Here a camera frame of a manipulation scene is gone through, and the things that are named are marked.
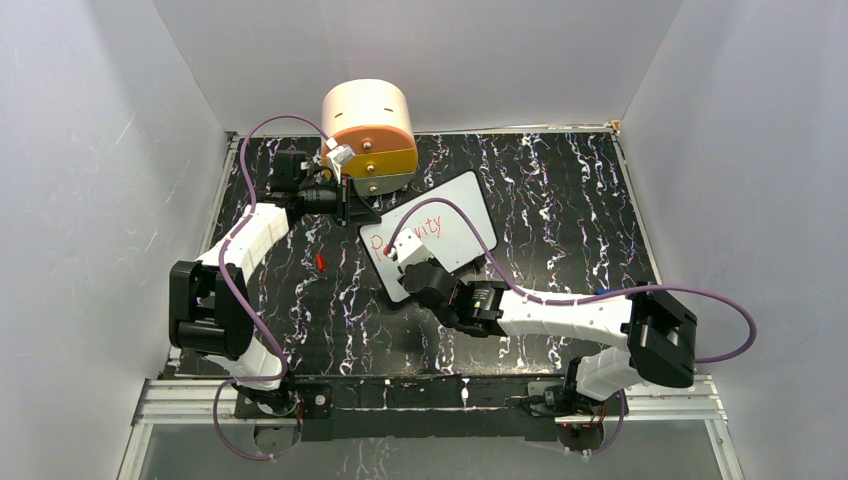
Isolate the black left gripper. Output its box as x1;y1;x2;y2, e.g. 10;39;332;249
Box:
299;175;382;229

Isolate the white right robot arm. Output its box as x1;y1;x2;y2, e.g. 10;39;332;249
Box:
400;260;697;414

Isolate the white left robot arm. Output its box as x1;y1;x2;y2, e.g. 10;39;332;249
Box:
169;145;380;416

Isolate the black framed whiteboard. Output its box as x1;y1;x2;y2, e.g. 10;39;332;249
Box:
358;170;498;303

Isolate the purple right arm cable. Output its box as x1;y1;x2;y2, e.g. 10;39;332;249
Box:
387;197;758;457

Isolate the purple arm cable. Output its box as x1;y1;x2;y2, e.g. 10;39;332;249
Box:
211;115;331;463
387;197;758;457

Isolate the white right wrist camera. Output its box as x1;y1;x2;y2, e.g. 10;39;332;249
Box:
384;228;433;276

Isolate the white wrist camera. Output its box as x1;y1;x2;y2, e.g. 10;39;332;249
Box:
324;137;355;182
384;228;433;276

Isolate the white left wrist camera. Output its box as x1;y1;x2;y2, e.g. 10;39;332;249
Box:
324;137;355;182

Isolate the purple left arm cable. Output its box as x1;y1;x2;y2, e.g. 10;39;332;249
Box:
211;115;331;463

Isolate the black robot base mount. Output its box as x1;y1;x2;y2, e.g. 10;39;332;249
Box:
234;374;612;442

